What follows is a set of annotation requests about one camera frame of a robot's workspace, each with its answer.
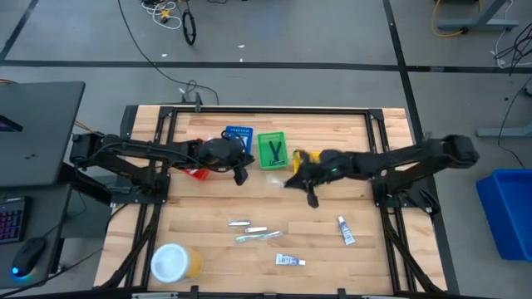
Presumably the black aluminium table frame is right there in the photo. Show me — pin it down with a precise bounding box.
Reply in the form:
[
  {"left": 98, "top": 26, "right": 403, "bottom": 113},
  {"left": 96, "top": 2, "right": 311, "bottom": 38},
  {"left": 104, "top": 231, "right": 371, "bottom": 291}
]
[{"left": 124, "top": 105, "right": 448, "bottom": 297}]

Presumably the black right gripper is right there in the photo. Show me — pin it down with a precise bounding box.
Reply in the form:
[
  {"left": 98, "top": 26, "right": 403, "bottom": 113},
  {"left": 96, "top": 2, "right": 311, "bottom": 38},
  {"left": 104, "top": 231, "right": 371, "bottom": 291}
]
[{"left": 283, "top": 149, "right": 336, "bottom": 208}]

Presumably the black clamp post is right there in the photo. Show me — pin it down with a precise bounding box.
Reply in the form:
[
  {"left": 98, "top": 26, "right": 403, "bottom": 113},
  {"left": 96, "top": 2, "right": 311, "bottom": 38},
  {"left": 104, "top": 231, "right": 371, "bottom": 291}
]
[{"left": 181, "top": 91, "right": 204, "bottom": 113}]

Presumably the black table corner bracket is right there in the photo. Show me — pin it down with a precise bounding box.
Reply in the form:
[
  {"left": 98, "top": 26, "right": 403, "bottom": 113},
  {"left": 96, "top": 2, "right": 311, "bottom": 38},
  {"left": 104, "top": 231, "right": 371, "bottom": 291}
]
[{"left": 119, "top": 104, "right": 139, "bottom": 145}]

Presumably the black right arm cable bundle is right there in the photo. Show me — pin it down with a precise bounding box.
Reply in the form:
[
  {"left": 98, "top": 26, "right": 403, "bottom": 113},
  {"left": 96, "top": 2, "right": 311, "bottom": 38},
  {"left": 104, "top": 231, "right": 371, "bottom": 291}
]
[{"left": 380, "top": 207, "right": 442, "bottom": 294}]

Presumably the white cable bundle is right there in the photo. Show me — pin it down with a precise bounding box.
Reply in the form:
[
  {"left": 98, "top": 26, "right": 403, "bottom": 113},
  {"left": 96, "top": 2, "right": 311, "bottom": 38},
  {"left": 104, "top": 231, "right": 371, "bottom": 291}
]
[{"left": 140, "top": 0, "right": 184, "bottom": 31}]

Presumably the coiled black cable ring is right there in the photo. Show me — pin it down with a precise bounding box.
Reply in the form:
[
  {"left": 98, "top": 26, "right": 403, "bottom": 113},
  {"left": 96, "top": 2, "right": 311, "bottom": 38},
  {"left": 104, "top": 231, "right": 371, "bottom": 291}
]
[{"left": 181, "top": 8, "right": 197, "bottom": 47}]

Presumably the black backlit keyboard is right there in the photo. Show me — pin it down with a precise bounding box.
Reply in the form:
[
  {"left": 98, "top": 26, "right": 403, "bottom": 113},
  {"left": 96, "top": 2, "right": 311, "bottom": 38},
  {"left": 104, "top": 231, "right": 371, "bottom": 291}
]
[{"left": 0, "top": 197, "right": 27, "bottom": 245}]

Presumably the black low desk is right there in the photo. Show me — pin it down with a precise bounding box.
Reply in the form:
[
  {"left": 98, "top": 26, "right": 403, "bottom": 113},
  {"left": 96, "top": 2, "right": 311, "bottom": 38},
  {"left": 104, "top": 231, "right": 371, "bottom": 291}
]
[{"left": 0, "top": 184, "right": 71, "bottom": 287}]

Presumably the black computer mouse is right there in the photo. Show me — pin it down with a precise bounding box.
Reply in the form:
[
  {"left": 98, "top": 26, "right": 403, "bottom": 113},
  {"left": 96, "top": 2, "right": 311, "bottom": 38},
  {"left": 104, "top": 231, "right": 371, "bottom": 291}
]
[{"left": 11, "top": 237, "right": 47, "bottom": 278}]

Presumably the dark grey desk panel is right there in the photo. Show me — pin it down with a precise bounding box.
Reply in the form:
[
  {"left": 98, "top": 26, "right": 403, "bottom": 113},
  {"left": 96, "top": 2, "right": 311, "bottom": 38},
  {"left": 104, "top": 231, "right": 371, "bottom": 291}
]
[{"left": 0, "top": 81, "right": 86, "bottom": 188}]

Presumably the grey floor bar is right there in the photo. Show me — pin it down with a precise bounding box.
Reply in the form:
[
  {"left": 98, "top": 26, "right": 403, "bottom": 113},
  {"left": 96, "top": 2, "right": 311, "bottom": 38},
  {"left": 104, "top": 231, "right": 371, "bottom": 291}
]
[{"left": 475, "top": 126, "right": 532, "bottom": 139}]

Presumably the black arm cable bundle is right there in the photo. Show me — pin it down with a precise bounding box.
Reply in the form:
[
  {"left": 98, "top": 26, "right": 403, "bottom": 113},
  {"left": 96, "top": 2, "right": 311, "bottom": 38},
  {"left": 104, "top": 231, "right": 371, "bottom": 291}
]
[
  {"left": 99, "top": 203, "right": 164, "bottom": 291},
  {"left": 380, "top": 207, "right": 442, "bottom": 294}
]

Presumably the blue plastic basket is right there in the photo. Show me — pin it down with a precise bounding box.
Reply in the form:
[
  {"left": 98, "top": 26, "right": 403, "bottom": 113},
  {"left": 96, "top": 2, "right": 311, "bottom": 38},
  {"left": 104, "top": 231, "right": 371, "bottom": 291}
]
[{"left": 225, "top": 125, "right": 254, "bottom": 155}]

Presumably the yellow floor cable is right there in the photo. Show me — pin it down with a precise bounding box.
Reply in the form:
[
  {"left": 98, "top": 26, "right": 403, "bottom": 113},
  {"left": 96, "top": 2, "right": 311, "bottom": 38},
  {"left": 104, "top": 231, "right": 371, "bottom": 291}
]
[{"left": 431, "top": 0, "right": 470, "bottom": 39}]

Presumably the long black floor cable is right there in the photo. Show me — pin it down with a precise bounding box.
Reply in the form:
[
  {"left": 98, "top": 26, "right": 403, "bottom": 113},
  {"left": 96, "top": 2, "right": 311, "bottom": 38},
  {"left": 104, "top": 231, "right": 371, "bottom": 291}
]
[{"left": 117, "top": 0, "right": 220, "bottom": 105}]

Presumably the grey desk leg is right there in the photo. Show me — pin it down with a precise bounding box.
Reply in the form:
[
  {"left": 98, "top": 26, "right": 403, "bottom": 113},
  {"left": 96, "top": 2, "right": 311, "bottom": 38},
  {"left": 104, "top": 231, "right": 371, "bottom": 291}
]
[{"left": 436, "top": 0, "right": 520, "bottom": 33}]

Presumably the white floor cable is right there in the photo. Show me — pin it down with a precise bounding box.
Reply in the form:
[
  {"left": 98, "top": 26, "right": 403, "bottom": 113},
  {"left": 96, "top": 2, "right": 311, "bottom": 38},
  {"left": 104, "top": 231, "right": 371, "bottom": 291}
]
[{"left": 493, "top": 28, "right": 532, "bottom": 68}]

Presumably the red plastic basket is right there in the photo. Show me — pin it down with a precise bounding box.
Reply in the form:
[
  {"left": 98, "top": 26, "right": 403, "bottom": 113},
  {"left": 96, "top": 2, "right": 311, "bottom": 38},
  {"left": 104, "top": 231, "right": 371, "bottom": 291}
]
[{"left": 182, "top": 138, "right": 211, "bottom": 181}]

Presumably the green toothbrush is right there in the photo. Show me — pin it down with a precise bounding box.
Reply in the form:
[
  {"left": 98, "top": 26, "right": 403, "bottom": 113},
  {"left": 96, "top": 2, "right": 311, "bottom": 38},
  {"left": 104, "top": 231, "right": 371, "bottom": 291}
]
[{"left": 234, "top": 230, "right": 283, "bottom": 244}]

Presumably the dark monitor corner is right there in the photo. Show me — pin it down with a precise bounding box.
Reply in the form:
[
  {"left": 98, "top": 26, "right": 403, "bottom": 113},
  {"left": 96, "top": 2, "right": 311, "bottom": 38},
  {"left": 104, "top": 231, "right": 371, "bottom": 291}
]
[{"left": 0, "top": 114, "right": 24, "bottom": 133}]

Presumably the black left arm cable bundle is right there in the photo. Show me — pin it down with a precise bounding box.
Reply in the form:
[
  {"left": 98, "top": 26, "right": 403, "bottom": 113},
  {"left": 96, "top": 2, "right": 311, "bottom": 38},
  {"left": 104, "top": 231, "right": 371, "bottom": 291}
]
[{"left": 99, "top": 203, "right": 164, "bottom": 291}]

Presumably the yellow cup with white lid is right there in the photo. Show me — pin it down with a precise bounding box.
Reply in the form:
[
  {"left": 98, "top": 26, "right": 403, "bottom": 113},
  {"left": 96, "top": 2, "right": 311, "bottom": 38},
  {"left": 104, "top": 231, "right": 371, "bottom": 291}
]
[{"left": 149, "top": 243, "right": 204, "bottom": 284}]

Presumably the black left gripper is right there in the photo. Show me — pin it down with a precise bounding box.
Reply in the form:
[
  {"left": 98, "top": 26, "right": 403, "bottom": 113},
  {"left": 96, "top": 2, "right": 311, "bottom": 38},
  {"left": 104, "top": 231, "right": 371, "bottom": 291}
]
[{"left": 219, "top": 135, "right": 256, "bottom": 187}]

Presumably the large blue plastic bin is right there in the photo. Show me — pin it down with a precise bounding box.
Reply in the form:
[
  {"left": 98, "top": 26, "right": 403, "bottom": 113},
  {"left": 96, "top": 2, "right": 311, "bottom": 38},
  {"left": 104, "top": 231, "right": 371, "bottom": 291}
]
[{"left": 475, "top": 168, "right": 532, "bottom": 262}]

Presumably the thin black floor cable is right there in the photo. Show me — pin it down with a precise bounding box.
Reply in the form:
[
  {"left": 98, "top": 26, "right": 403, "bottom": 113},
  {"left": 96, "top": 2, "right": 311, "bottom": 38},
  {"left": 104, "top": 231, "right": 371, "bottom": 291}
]
[{"left": 497, "top": 76, "right": 532, "bottom": 169}]

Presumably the yellow plastic basket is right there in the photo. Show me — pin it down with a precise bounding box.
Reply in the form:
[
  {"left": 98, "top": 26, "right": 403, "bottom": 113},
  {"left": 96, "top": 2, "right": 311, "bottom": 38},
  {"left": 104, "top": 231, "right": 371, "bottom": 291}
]
[{"left": 292, "top": 149, "right": 322, "bottom": 175}]

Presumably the green plastic basket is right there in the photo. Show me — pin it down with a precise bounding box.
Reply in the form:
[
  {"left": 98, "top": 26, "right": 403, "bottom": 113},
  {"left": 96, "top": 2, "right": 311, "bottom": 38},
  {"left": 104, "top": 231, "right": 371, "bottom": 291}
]
[{"left": 256, "top": 131, "right": 290, "bottom": 171}]

